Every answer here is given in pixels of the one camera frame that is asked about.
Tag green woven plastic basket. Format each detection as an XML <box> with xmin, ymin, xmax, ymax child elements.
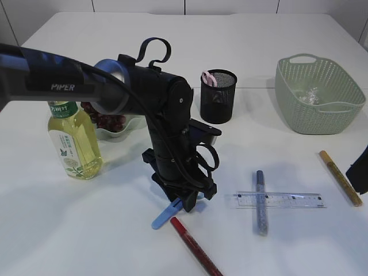
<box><xmin>275</xmin><ymin>53</ymin><xmax>366</xmax><ymax>135</ymax></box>

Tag clear plastic sheet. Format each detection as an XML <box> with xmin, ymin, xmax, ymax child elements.
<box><xmin>298</xmin><ymin>87</ymin><xmax>321</xmax><ymax>105</ymax></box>

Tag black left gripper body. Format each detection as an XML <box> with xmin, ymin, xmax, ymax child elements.
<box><xmin>141</xmin><ymin>126</ymin><xmax>220</xmax><ymax>193</ymax></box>

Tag yellow tea bottle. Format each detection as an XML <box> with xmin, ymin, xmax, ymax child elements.
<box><xmin>48</xmin><ymin>101</ymin><xmax>102</xmax><ymax>180</ymax></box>

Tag purple artificial grape bunch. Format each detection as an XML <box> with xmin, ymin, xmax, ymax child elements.
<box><xmin>80</xmin><ymin>102</ymin><xmax>126</xmax><ymax>132</ymax></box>

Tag blue scissors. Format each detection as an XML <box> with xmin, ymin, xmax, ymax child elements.
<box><xmin>151</xmin><ymin>191</ymin><xmax>199</xmax><ymax>231</ymax></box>

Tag clear plastic ruler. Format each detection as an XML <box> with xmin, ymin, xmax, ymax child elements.
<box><xmin>225</xmin><ymin>191</ymin><xmax>327</xmax><ymax>209</ymax></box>

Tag silver glitter pen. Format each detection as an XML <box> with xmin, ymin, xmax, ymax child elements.
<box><xmin>256</xmin><ymin>170</ymin><xmax>268</xmax><ymax>236</ymax></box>

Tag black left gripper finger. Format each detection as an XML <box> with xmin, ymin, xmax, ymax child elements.
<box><xmin>163</xmin><ymin>186</ymin><xmax>197</xmax><ymax>212</ymax></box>
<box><xmin>198</xmin><ymin>179</ymin><xmax>217</xmax><ymax>199</ymax></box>

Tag red glitter pen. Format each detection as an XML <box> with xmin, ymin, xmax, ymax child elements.
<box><xmin>170</xmin><ymin>217</ymin><xmax>224</xmax><ymax>276</ymax></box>

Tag green wavy glass plate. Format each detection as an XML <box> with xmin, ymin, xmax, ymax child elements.
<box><xmin>94</xmin><ymin>114</ymin><xmax>147</xmax><ymax>140</ymax></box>

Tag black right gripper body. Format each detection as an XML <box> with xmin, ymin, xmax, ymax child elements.
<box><xmin>346</xmin><ymin>148</ymin><xmax>368</xmax><ymax>194</ymax></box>

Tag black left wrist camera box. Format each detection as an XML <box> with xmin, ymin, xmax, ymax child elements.
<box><xmin>189</xmin><ymin>118</ymin><xmax>222</xmax><ymax>145</ymax></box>

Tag gold glitter pen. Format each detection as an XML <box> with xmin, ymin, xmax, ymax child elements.
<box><xmin>319</xmin><ymin>150</ymin><xmax>363</xmax><ymax>207</ymax></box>

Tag pink scissors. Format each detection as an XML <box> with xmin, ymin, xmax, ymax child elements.
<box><xmin>201</xmin><ymin>71</ymin><xmax>217</xmax><ymax>87</ymax></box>

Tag black mesh pen holder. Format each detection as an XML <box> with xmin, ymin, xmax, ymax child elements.
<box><xmin>200</xmin><ymin>69</ymin><xmax>237</xmax><ymax>124</ymax></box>

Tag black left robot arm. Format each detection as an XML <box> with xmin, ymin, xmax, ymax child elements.
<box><xmin>1</xmin><ymin>40</ymin><xmax>221</xmax><ymax>211</ymax></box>

